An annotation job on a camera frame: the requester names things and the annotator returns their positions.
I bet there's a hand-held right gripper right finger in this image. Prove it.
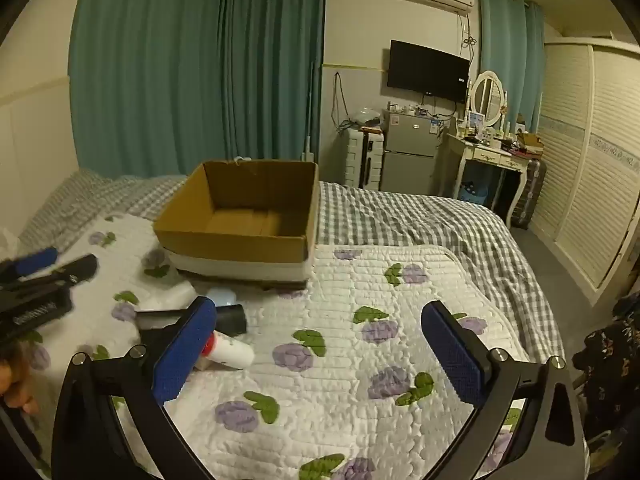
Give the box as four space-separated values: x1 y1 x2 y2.
421 301 588 480

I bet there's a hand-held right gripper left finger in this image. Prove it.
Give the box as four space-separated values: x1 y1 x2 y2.
51 296 218 480

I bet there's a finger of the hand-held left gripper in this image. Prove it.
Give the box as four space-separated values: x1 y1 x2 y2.
0 246 59 283
30 254 99 288

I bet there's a black box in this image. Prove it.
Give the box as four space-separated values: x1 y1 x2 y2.
135 309 188 333

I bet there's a white bottle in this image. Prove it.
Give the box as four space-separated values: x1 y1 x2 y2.
195 330 256 372

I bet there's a black cylinder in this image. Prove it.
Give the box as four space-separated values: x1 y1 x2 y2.
215 304 248 336

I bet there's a light blue round item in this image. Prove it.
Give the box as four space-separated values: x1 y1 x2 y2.
206 287 236 308

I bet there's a brown cardboard box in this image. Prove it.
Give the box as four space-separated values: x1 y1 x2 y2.
152 160 320 291

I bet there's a person's left hand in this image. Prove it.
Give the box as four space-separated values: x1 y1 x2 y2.
0 345 42 416

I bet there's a white packet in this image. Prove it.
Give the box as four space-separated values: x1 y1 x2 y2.
137 280 198 313

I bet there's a white floral quilted blanket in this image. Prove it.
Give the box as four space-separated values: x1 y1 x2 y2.
20 212 566 480

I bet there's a dark floral cloth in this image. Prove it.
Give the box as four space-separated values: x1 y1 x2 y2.
572 295 640 441

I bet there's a blue bin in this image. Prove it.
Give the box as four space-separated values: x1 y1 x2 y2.
460 180 491 206

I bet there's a dark suitcase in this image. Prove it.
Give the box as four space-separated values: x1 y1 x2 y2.
512 157 546 231

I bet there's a grey fridge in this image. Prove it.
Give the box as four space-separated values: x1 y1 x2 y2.
382 110 441 196

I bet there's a white dressing table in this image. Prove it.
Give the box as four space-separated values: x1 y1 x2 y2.
447 132 538 228

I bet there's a white suitcase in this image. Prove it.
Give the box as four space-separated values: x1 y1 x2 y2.
344 127 386 191

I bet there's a small cardboard box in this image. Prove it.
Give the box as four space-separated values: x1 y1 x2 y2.
517 132 544 155

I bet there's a wide teal curtain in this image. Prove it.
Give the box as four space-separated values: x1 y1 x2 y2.
67 0 328 178

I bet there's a cream louvred wardrobe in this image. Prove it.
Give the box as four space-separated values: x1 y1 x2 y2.
530 37 640 306

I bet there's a clear plastic bag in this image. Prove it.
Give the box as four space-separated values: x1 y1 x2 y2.
350 107 383 128

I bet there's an oval white mirror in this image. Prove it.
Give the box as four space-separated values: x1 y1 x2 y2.
465 71 508 128

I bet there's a white mop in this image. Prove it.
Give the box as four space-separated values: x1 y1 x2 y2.
302 60 317 163

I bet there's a narrow teal curtain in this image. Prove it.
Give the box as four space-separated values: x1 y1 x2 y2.
477 0 546 133

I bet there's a black wall cable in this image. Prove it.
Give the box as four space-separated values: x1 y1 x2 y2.
332 72 353 133

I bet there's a black wall television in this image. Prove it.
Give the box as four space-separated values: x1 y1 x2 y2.
387 40 471 102

